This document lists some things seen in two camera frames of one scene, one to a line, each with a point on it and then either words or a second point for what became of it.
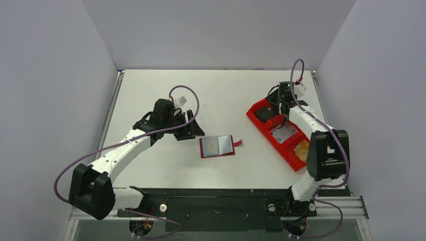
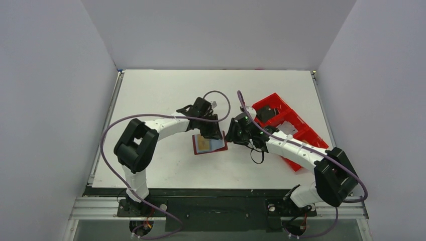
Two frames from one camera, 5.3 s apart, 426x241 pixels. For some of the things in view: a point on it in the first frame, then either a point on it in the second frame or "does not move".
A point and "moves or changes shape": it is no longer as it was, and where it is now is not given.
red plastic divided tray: [288, 140] does not move
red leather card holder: [218, 146] moves or changes shape
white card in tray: [284, 131] does not move
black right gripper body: [278, 101] to [235, 135]
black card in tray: [267, 113] does not move
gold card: [302, 150] moves or changes shape
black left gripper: [186, 126] to [212, 126]
